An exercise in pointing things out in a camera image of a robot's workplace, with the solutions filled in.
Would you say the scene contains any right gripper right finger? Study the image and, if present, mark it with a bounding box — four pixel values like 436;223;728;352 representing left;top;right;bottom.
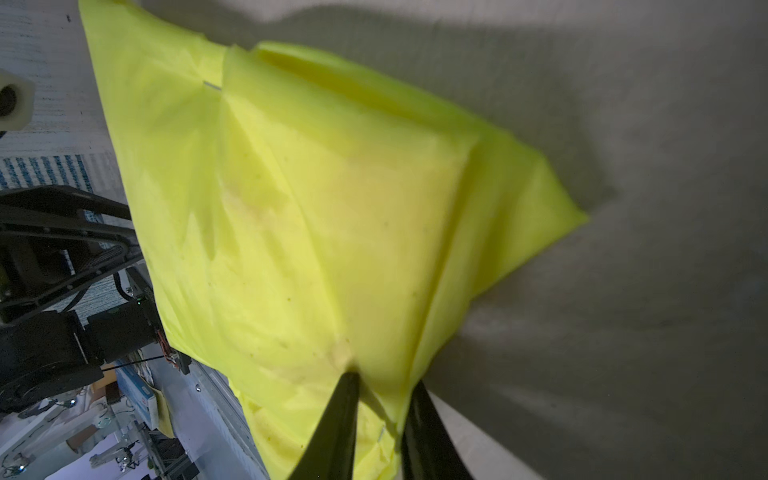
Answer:
401;382;473;480

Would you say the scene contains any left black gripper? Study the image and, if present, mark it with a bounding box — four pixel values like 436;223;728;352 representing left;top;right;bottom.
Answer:
1;185;143;324

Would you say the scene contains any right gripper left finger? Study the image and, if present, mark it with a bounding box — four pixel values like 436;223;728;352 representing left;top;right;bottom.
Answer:
289;372;360;480

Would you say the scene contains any small yellow raincoat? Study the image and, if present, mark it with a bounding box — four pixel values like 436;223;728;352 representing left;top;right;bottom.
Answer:
79;1;587;479

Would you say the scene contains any white raincoat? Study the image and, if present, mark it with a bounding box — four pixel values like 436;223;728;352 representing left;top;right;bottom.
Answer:
147;1;767;479

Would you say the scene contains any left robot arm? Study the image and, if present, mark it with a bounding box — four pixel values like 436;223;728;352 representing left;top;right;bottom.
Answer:
1;185;191;414

